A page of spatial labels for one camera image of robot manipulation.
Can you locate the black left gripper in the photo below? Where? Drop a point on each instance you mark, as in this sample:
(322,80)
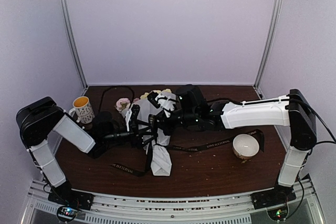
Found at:
(137,140)

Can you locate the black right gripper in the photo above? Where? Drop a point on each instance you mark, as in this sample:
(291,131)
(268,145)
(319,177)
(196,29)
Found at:
(163,124)

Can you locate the white wrapping paper sheet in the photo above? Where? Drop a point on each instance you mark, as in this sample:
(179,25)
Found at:
(159,159)

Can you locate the pink flower stem two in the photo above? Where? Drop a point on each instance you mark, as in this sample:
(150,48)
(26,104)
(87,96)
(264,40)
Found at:
(123,104)

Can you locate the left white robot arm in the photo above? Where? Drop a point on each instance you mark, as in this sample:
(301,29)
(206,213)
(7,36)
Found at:
(38,119)

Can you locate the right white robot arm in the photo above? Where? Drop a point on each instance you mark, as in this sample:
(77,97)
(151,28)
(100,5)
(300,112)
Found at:
(190,108)

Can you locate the patterned white mug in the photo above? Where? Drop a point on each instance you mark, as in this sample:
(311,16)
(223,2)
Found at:
(82,108)

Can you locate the plain white round bowl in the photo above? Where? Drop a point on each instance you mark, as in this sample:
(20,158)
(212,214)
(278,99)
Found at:
(245,146)

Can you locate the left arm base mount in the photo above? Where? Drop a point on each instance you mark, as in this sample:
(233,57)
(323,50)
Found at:
(71,201)

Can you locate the aluminium front rail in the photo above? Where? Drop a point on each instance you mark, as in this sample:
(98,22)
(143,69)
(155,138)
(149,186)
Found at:
(234,208)

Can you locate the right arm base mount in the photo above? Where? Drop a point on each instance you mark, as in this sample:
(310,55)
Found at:
(275,201)

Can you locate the left aluminium corner post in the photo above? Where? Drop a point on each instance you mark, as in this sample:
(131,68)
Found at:
(72,43)

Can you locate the aluminium corner post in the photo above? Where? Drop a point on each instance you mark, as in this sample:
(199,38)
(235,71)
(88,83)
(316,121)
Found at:
(72,43)
(276,10)

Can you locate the right aluminium corner post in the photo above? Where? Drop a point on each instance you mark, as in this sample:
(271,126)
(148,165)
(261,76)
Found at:
(276,10)

